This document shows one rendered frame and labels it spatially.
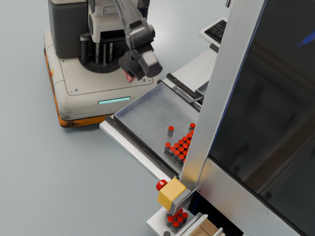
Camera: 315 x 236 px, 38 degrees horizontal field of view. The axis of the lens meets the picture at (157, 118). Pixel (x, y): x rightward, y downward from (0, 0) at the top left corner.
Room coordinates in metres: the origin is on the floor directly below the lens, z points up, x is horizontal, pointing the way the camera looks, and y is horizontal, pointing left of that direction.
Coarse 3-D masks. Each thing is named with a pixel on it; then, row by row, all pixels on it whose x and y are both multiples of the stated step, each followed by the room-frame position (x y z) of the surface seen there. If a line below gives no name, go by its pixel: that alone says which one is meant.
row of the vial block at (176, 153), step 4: (188, 140) 0.99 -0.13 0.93; (184, 144) 0.97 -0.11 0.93; (188, 144) 0.97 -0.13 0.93; (180, 148) 0.95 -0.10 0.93; (184, 148) 0.96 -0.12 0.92; (176, 152) 0.93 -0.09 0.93; (180, 152) 0.94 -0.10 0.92; (176, 156) 0.92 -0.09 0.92; (172, 160) 0.92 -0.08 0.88; (176, 160) 0.92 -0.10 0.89
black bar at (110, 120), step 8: (112, 120) 1.04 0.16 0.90; (120, 128) 1.01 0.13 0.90; (128, 136) 0.98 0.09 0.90; (136, 144) 0.95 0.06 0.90; (144, 152) 0.92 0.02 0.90; (152, 160) 0.90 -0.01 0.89; (160, 168) 0.88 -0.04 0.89; (168, 168) 0.88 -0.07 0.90; (168, 176) 0.85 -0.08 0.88; (176, 176) 0.85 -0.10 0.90
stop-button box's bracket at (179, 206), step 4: (192, 192) 0.73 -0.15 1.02; (188, 196) 0.71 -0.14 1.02; (192, 196) 0.73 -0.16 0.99; (184, 200) 0.70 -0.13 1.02; (188, 200) 0.72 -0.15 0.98; (180, 204) 0.68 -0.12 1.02; (184, 204) 0.70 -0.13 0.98; (176, 208) 0.67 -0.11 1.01; (180, 208) 0.69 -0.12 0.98; (176, 212) 0.67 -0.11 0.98
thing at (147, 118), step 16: (144, 96) 1.18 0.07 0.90; (160, 96) 1.21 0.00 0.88; (176, 96) 1.21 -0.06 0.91; (128, 112) 1.10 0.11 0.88; (144, 112) 1.12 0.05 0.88; (160, 112) 1.13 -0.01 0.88; (176, 112) 1.15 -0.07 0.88; (192, 112) 1.16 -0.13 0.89; (128, 128) 1.00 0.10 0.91; (144, 128) 1.04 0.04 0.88; (160, 128) 1.06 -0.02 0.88; (176, 128) 1.07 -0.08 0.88; (144, 144) 0.95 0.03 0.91; (160, 144) 0.98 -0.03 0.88; (160, 160) 0.90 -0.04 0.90
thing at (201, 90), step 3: (207, 81) 1.31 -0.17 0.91; (204, 84) 1.30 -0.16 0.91; (207, 84) 1.32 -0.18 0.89; (198, 87) 1.27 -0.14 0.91; (201, 87) 1.28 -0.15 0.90; (204, 87) 1.31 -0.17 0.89; (195, 90) 1.26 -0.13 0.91; (198, 90) 1.25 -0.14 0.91; (201, 90) 1.29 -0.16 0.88; (204, 90) 1.29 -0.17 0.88; (198, 93) 1.25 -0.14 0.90; (201, 93) 1.24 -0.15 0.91; (204, 93) 1.28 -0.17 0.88; (201, 96) 1.24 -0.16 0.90
